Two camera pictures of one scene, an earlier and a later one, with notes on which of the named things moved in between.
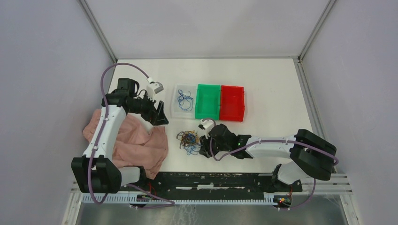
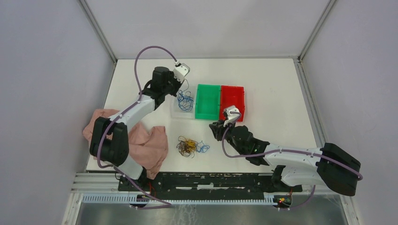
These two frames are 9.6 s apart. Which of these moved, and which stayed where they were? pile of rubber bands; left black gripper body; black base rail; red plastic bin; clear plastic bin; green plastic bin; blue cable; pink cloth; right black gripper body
Moved: pile of rubber bands; left black gripper body; right black gripper body
Stayed: green plastic bin; pink cloth; blue cable; red plastic bin; clear plastic bin; black base rail
